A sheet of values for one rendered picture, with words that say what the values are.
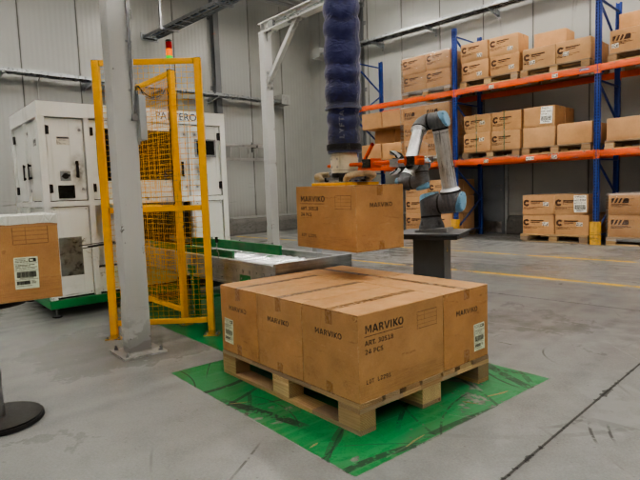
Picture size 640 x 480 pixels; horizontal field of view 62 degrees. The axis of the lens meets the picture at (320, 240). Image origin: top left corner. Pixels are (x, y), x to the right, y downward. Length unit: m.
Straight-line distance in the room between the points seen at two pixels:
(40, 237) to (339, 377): 1.55
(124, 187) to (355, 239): 1.63
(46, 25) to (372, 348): 11.01
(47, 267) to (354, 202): 1.65
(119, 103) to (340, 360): 2.32
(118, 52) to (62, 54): 8.62
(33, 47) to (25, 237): 9.73
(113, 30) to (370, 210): 2.06
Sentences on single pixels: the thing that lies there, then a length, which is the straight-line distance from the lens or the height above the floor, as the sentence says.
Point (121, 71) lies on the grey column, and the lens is 3.93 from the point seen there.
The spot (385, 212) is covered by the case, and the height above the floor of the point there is 0.94.
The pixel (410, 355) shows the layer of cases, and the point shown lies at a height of 0.29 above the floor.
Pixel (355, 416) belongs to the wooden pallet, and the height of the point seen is 0.08.
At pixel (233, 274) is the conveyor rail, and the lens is 4.04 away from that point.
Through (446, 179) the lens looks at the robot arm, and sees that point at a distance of 3.99.
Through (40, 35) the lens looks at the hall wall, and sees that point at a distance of 12.50.
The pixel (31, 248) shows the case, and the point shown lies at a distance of 2.84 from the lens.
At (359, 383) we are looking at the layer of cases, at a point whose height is 0.24.
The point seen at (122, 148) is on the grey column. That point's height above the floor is 1.42.
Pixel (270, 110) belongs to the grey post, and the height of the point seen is 2.12.
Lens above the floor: 1.09
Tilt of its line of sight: 5 degrees down
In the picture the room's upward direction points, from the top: 2 degrees counter-clockwise
